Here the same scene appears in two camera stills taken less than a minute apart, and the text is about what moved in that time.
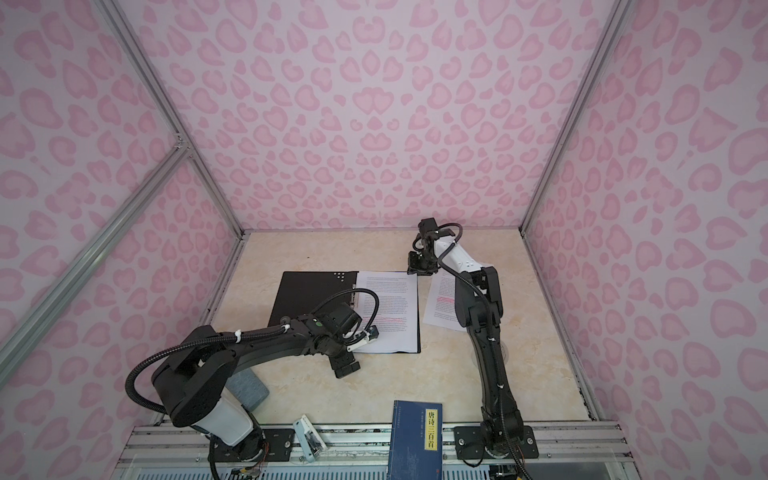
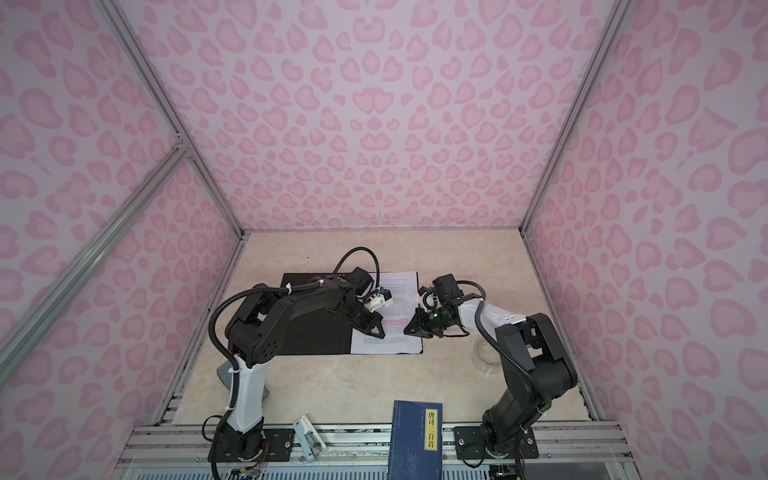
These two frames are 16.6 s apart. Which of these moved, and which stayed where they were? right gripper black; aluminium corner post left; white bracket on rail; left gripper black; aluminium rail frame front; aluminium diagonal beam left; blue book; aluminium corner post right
Moved: left gripper black; right gripper black
Stayed: aluminium corner post right; blue book; aluminium corner post left; aluminium diagonal beam left; white bracket on rail; aluminium rail frame front
